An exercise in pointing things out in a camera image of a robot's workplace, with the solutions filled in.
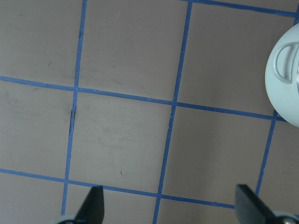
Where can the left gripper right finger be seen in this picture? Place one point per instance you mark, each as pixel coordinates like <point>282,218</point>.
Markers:
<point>250,209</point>

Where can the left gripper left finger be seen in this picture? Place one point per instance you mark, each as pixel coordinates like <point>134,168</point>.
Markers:
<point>92,209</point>

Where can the white cooking pot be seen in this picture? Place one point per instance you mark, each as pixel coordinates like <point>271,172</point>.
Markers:
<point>282,76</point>

